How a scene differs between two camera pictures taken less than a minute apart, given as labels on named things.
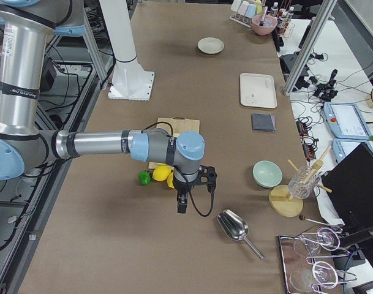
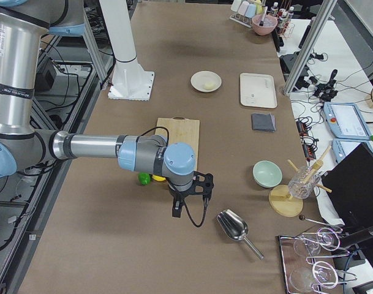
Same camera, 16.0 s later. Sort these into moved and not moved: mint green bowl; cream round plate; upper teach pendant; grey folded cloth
Moved: cream round plate
Not moved: grey folded cloth; mint green bowl; upper teach pendant
